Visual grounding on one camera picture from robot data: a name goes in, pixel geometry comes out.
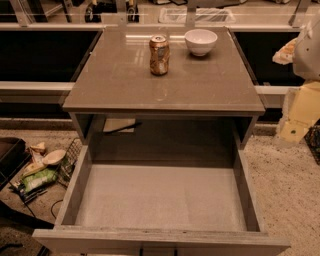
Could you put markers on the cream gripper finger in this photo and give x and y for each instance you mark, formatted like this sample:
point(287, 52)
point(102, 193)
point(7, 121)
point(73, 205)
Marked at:
point(301, 110)

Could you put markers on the orange soda can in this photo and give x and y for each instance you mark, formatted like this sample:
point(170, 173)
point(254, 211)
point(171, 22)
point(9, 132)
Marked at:
point(159, 55)

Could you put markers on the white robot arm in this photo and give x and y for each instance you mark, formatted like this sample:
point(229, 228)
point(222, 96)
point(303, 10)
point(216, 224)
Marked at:
point(303, 52)

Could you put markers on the grey cabinet with glossy top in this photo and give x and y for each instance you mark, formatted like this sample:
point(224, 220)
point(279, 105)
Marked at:
point(200, 113)

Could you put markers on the open grey top drawer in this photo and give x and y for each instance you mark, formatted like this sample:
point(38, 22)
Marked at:
point(132, 210)

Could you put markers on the white ceramic bowl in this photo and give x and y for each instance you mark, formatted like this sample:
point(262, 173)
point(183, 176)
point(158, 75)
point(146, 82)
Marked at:
point(200, 41)

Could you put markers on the clear plastic tray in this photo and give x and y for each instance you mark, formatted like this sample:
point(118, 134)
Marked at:
point(204, 15)

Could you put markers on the small white dish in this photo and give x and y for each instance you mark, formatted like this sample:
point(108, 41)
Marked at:
point(54, 157)

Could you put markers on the green snack bag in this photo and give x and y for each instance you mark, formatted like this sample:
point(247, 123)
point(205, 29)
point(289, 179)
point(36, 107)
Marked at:
point(39, 179)

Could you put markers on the black box on floor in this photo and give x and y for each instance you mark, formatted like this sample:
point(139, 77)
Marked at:
point(13, 156)

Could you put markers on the black wire basket right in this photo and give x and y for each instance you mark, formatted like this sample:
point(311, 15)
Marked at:
point(312, 139)

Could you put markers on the black wire basket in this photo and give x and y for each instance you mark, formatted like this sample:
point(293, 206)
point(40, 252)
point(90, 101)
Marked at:
point(68, 164)
point(312, 139)

